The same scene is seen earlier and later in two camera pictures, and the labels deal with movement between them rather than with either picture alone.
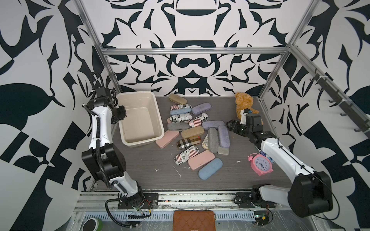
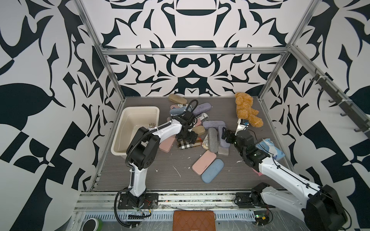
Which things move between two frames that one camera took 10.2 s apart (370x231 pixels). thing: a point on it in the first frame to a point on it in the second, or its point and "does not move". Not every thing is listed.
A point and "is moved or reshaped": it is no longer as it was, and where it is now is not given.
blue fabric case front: [210, 168] is moved or reshaped
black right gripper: [233, 125] to [225, 134]
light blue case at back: [180, 111] does not move
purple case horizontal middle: [207, 124] does not move
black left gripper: [121, 110] to [192, 138]
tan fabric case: [192, 132] does not move
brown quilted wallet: [194, 220] does not move
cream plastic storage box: [144, 123] is moved or reshaped
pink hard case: [169, 136] is moved or reshaped
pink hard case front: [196, 161] is moved or reshaped
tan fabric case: [177, 98] does not move
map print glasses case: [205, 144] does not move
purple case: [224, 136] does not move
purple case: [201, 108] does not move
